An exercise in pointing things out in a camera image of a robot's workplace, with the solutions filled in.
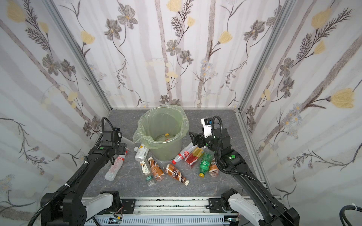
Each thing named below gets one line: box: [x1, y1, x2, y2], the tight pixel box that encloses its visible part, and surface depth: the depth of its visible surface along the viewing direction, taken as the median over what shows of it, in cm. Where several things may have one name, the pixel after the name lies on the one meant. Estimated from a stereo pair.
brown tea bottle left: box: [148, 157, 165, 182], surface depth 84 cm
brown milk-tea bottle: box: [208, 158, 220, 178], surface depth 84 cm
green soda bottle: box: [198, 151, 214, 178], surface depth 87 cm
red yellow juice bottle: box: [184, 146, 205, 167], surface depth 88 cm
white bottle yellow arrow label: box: [133, 144, 149, 162], surface depth 90 cm
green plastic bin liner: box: [132, 104, 190, 150], surface depth 84 cm
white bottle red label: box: [171, 142, 198, 165], surface depth 92 cm
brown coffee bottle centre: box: [164, 163, 190, 186], surface depth 82 cm
